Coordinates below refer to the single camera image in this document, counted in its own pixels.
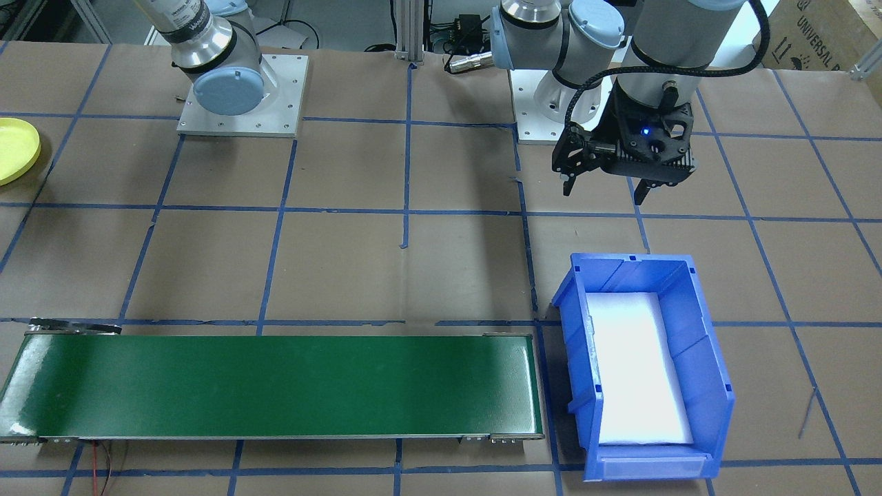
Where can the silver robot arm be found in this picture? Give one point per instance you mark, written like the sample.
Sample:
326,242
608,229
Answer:
220,76
675,34

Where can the yellow plate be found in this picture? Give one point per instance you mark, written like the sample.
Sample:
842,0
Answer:
15,151

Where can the silver cylindrical connector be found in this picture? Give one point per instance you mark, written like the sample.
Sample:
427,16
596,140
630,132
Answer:
468,62

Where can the small black power adapter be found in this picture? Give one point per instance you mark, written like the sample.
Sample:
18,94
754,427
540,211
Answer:
468,31

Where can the brown cardboard box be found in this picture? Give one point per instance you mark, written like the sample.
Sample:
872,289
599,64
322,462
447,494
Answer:
820,34

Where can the blue plastic storage bin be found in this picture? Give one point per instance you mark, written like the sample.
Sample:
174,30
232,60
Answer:
710,386

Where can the green conveyor belt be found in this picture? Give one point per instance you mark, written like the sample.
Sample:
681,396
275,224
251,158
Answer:
275,386

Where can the white square base plate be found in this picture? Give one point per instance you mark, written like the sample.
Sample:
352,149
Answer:
530,127
282,103

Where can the aluminium corner bracket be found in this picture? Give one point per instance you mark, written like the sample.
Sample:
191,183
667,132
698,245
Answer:
867,69

